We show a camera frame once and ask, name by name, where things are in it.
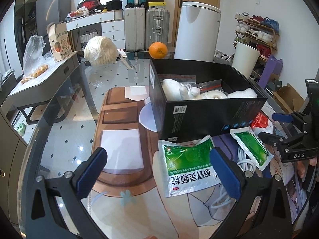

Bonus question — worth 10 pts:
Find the bubble wrap bag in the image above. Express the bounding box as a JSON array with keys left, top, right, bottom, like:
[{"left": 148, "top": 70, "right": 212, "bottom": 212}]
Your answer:
[{"left": 227, "top": 88, "right": 258, "bottom": 99}]

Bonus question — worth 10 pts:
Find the silver suitcase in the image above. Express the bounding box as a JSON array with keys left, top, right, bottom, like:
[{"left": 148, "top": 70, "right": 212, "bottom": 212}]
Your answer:
[{"left": 145, "top": 8, "right": 170, "bottom": 48}]

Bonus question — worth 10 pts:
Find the orange fruit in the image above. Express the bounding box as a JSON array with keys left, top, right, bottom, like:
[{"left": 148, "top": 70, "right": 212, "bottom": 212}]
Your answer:
[{"left": 149, "top": 42, "right": 168, "bottom": 59}]

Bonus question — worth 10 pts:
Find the red and black shoe box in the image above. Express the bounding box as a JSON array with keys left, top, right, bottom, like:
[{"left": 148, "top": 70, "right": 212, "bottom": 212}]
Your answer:
[{"left": 77, "top": 0, "right": 99, "bottom": 10}]

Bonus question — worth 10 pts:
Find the plastic bag of food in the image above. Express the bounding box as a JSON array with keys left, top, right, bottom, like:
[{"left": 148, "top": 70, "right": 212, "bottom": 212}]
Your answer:
[{"left": 65, "top": 7, "right": 90, "bottom": 19}]

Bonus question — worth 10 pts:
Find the large white trash can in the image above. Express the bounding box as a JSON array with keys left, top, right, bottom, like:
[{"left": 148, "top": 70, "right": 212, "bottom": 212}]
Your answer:
[{"left": 174, "top": 1, "right": 222, "bottom": 62}]

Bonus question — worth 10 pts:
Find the large green medicine packet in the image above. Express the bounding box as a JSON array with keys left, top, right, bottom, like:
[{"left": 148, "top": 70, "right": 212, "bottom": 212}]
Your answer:
[{"left": 158, "top": 135, "right": 226, "bottom": 199}]

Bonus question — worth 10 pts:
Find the white desk with drawers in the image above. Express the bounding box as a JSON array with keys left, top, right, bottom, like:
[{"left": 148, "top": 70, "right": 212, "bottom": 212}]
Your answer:
[{"left": 66, "top": 9, "right": 125, "bottom": 53}]

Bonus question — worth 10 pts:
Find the person's right hand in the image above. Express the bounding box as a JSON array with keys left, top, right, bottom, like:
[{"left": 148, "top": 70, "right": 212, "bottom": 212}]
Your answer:
[{"left": 296, "top": 158, "right": 318, "bottom": 179}]

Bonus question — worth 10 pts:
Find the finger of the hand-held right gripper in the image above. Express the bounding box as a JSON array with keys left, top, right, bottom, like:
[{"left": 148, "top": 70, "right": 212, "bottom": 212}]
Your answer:
[
  {"left": 272, "top": 111, "right": 311, "bottom": 135},
  {"left": 258, "top": 131, "right": 310, "bottom": 153}
]

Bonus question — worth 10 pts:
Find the grey side table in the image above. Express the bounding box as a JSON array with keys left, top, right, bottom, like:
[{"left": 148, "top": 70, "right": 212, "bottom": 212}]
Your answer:
[{"left": 9, "top": 51, "right": 84, "bottom": 125}]

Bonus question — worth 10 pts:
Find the white handled knife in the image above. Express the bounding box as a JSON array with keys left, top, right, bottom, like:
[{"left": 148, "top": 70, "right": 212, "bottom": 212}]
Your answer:
[{"left": 117, "top": 49, "right": 136, "bottom": 70}]

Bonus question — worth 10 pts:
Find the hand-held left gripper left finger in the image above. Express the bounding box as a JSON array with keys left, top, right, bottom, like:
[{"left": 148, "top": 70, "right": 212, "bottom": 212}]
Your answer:
[{"left": 30, "top": 147, "right": 108, "bottom": 239}]

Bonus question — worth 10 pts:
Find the open brown cardboard box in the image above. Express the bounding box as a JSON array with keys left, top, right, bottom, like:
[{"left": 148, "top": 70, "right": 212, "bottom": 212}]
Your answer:
[{"left": 272, "top": 83, "right": 306, "bottom": 114}]

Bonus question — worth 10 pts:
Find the woven basket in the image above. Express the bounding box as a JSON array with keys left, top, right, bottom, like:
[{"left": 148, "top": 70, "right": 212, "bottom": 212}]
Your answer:
[{"left": 79, "top": 28, "right": 103, "bottom": 50}]

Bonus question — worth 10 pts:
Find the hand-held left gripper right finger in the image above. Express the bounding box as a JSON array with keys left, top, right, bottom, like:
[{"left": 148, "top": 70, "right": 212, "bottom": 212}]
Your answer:
[{"left": 209, "top": 147, "right": 292, "bottom": 239}]

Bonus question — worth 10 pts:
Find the grey fridge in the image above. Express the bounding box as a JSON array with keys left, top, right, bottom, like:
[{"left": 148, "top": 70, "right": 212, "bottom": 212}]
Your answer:
[{"left": 35, "top": 0, "right": 72, "bottom": 32}]

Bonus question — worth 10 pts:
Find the black glass wardrobe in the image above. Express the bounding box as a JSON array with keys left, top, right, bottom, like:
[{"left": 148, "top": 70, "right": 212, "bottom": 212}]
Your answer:
[{"left": 14, "top": 0, "right": 40, "bottom": 46}]

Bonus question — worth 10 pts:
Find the clear zip bag red seal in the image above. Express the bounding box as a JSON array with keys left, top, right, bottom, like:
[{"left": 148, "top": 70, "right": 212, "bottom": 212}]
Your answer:
[
  {"left": 157, "top": 74, "right": 197, "bottom": 85},
  {"left": 198, "top": 80, "right": 225, "bottom": 94}
]

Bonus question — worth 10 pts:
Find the printed fruit carton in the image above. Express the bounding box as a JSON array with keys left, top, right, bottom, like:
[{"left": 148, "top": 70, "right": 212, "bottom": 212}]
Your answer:
[{"left": 47, "top": 22, "right": 73, "bottom": 63}]

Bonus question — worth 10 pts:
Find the white and blue plush toy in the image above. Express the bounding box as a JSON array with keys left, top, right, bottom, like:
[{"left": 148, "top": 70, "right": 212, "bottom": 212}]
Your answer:
[{"left": 161, "top": 79, "right": 202, "bottom": 101}]

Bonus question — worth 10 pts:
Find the white cable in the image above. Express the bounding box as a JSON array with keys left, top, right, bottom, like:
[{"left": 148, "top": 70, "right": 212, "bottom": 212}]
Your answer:
[{"left": 211, "top": 146, "right": 259, "bottom": 215}]

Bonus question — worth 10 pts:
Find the small green medicine packet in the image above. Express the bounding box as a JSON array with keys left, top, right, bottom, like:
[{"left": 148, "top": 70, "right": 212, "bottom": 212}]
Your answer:
[{"left": 229, "top": 127, "right": 274, "bottom": 172}]

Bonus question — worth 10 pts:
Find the wooden cabinet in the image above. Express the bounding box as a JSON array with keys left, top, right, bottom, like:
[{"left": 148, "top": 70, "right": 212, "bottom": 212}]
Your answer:
[{"left": 0, "top": 110, "right": 29, "bottom": 206}]

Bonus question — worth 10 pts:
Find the black cardboard box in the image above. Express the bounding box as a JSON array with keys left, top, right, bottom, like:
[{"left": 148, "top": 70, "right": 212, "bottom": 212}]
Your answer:
[{"left": 149, "top": 59, "right": 269, "bottom": 144}]

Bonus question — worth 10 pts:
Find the green power strip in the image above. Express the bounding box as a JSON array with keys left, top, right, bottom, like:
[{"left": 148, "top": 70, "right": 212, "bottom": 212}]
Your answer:
[{"left": 15, "top": 122, "right": 27, "bottom": 136}]

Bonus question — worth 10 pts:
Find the napa cabbage in bag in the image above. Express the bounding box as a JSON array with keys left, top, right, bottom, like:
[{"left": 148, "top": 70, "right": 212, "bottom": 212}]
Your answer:
[{"left": 83, "top": 36, "right": 119, "bottom": 67}]

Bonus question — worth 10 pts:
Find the yellow and black box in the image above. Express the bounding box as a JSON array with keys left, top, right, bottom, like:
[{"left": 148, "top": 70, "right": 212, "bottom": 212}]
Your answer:
[{"left": 148, "top": 1, "right": 165, "bottom": 10}]

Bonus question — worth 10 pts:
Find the small white cylinder bin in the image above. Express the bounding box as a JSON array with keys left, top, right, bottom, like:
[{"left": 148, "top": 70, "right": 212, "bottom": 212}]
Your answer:
[{"left": 232, "top": 40, "right": 261, "bottom": 79}]

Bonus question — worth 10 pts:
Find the white suitcase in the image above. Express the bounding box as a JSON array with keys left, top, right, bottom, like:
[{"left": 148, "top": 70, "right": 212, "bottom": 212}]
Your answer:
[{"left": 124, "top": 6, "right": 146, "bottom": 52}]

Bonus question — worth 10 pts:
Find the grey fabric seat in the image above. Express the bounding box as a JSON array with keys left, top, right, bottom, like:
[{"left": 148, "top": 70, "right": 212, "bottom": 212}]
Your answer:
[{"left": 0, "top": 68, "right": 17, "bottom": 100}]

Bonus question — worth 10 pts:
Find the clear bag of oranges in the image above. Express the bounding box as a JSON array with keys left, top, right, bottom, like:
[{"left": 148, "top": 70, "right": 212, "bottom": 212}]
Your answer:
[{"left": 21, "top": 35, "right": 57, "bottom": 84}]

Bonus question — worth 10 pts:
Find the red snack packet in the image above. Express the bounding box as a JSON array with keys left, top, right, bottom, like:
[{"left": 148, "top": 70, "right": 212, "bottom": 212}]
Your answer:
[{"left": 250, "top": 112, "right": 274, "bottom": 135}]

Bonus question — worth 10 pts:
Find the black bag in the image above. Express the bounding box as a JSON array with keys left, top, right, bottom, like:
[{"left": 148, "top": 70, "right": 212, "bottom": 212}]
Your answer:
[{"left": 107, "top": 0, "right": 123, "bottom": 12}]

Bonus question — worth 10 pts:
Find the wooden shoe rack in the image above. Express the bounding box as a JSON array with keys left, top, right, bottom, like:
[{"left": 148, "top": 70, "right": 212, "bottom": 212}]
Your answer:
[{"left": 233, "top": 17, "right": 281, "bottom": 63}]

